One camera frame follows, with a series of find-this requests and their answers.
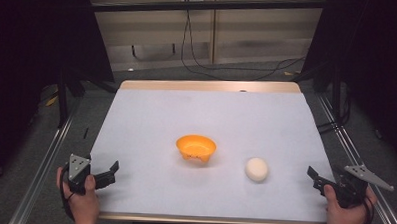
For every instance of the person's left hand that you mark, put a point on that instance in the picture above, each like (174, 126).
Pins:
(83, 204)

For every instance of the person's right hand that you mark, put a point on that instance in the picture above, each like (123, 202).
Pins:
(344, 218)

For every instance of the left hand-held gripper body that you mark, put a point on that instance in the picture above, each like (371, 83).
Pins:
(78, 170)

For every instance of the white table cloth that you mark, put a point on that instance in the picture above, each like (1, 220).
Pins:
(206, 115)

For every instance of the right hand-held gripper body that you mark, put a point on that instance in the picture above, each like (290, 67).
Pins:
(352, 185)

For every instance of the orange plastic bowl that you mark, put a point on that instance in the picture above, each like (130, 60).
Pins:
(196, 147)

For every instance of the white round bun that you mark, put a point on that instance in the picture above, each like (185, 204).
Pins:
(257, 168)

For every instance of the small black floor stick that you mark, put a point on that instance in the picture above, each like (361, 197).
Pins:
(86, 132)

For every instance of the black metal stand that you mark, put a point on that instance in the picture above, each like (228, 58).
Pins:
(63, 100)
(336, 93)

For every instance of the yellow floor tape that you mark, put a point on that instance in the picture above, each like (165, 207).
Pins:
(51, 101)

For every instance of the silver metal floor rail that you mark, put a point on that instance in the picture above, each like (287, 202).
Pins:
(355, 154)
(41, 173)

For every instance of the black horizontal bar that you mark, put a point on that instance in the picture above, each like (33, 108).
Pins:
(206, 6)

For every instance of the black curtain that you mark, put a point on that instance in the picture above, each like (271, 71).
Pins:
(38, 46)
(371, 58)

